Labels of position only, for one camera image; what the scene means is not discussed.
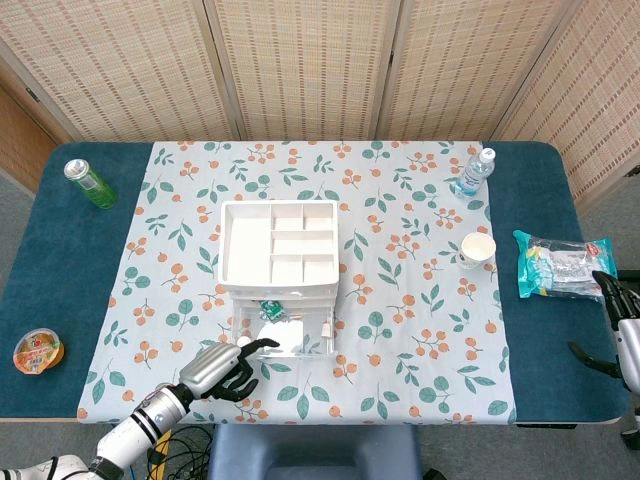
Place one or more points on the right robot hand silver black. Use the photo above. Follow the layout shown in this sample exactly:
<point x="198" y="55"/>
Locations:
<point x="631" y="350"/>

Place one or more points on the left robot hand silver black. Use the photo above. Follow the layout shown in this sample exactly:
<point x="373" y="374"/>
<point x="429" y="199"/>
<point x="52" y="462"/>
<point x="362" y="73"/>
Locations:
<point x="210" y="367"/>

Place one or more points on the small green black electronic module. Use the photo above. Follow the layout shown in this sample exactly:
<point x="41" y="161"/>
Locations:
<point x="271" y="310"/>

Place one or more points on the clear plastic drawer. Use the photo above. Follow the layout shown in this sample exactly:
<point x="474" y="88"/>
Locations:
<point x="290" y="335"/>
<point x="305" y="299"/>
<point x="300" y="292"/>

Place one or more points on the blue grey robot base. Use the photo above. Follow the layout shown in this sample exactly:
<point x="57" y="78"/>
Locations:
<point x="310" y="450"/>

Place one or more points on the left robot arm silver white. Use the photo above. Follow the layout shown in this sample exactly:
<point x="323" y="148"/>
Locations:
<point x="135" y="430"/>

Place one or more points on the small white stopper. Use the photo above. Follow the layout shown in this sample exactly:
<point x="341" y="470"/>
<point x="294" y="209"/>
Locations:
<point x="243" y="341"/>
<point x="325" y="329"/>

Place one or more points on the teal plastic snack packet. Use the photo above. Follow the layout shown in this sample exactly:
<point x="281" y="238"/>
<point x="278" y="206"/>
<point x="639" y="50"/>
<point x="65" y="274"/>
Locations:
<point x="560" y="265"/>

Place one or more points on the orange jelly cup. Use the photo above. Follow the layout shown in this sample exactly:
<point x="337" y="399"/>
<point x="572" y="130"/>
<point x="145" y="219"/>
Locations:
<point x="37" y="352"/>

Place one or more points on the dark teal table cover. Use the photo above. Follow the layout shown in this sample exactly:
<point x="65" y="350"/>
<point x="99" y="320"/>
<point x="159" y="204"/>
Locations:
<point x="65" y="260"/>

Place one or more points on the white paper cup flower print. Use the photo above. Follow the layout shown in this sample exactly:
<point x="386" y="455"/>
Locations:
<point x="477" y="247"/>

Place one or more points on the floral leaf print tablecloth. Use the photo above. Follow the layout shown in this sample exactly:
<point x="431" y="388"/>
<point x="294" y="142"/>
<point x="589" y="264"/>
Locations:
<point x="400" y="360"/>

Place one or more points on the green drink can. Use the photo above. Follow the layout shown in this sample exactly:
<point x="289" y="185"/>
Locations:
<point x="95" y="187"/>

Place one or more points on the clear water bottle blue label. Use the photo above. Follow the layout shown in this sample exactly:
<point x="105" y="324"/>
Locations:
<point x="472" y="175"/>

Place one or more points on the wooden door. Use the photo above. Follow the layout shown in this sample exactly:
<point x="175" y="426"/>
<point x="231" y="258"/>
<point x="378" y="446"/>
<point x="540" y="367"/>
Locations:
<point x="20" y="145"/>

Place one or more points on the bamboo folding screen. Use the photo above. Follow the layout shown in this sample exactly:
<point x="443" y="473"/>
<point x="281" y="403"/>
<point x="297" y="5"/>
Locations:
<point x="300" y="65"/>

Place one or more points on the white plastic drawer organizer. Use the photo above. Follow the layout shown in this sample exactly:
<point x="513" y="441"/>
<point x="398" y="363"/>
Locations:
<point x="245" y="245"/>

